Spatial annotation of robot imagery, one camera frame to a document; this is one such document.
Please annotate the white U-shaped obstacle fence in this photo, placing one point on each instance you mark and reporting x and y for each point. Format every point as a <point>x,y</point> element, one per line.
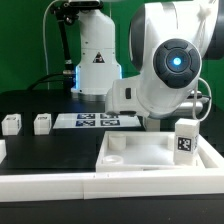
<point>67,186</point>

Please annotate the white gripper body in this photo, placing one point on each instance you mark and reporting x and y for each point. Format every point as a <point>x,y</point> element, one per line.
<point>122,98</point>

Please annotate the white square tabletop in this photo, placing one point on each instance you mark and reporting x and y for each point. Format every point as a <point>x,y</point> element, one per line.
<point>139,151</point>

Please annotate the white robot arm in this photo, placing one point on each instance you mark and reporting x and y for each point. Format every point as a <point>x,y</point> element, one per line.
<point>167,43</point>

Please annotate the white marker sheet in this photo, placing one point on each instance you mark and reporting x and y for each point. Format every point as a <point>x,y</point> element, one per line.
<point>94,120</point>

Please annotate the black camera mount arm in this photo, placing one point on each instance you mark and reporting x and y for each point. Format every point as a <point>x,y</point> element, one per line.
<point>65,15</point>

